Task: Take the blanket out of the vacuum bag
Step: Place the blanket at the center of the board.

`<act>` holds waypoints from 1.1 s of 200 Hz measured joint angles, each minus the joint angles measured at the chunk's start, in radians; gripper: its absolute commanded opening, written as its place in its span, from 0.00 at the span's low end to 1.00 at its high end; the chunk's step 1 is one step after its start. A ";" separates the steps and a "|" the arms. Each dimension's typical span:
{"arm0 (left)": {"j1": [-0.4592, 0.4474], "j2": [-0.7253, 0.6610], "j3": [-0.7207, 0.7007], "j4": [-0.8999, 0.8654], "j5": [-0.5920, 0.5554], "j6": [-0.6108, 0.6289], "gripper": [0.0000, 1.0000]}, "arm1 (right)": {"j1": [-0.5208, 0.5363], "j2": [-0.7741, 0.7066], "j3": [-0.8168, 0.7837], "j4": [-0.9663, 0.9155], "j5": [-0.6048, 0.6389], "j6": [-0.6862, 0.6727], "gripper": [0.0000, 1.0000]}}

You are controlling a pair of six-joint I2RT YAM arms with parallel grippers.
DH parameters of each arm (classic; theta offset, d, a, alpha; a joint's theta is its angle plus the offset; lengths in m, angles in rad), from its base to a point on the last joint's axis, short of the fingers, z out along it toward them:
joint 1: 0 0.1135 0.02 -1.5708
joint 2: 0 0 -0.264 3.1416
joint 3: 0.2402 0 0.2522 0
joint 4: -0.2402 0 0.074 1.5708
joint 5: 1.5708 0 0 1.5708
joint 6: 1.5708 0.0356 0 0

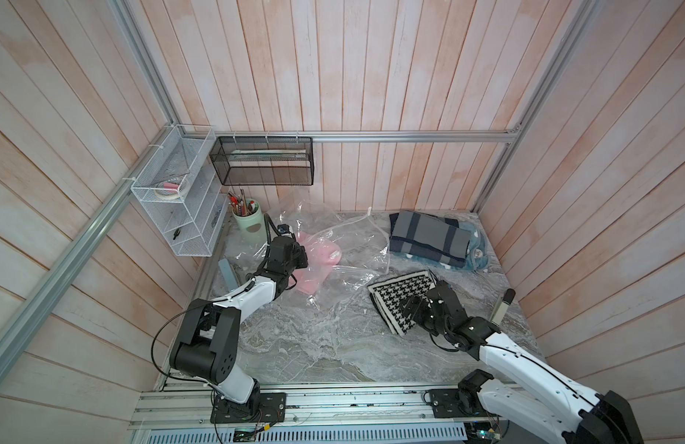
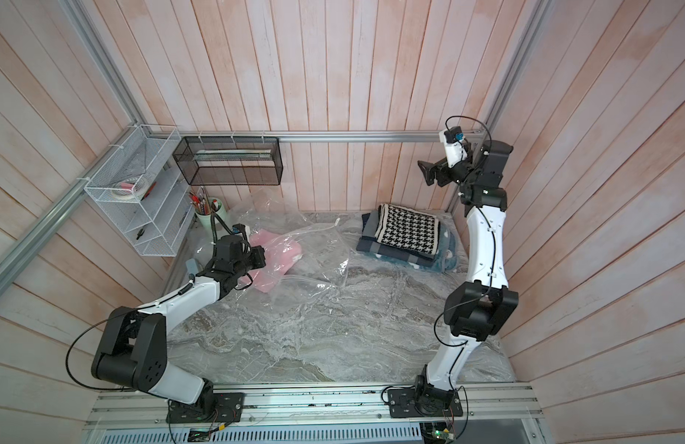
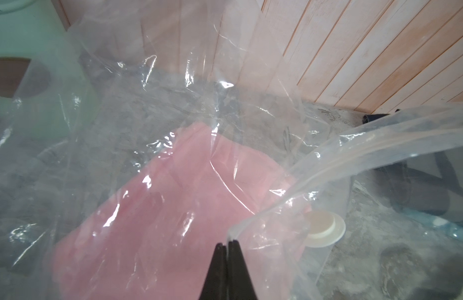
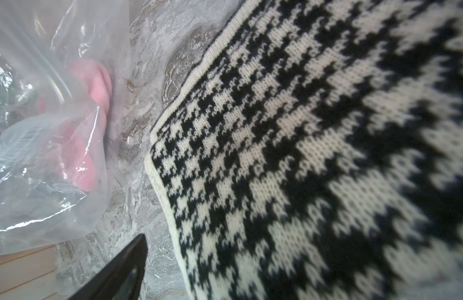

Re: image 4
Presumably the pink fleece cloth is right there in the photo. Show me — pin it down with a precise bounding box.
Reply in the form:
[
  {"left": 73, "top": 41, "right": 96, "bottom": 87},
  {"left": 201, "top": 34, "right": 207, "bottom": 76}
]
[{"left": 34, "top": 59, "right": 113, "bottom": 193}]

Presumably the houndstooth patterned cloth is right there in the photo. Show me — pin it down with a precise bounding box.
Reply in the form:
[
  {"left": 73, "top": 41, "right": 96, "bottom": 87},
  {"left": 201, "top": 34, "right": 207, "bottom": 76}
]
[{"left": 145, "top": 1, "right": 463, "bottom": 300}]

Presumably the clear plastic vacuum bag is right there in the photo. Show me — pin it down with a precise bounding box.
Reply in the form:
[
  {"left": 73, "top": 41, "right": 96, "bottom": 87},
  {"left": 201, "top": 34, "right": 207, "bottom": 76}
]
[{"left": 0, "top": 1, "right": 130, "bottom": 256}]

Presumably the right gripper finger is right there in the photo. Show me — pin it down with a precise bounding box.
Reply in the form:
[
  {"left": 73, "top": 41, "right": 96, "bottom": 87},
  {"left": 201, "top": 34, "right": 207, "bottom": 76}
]
[{"left": 70, "top": 234, "right": 148, "bottom": 300}]

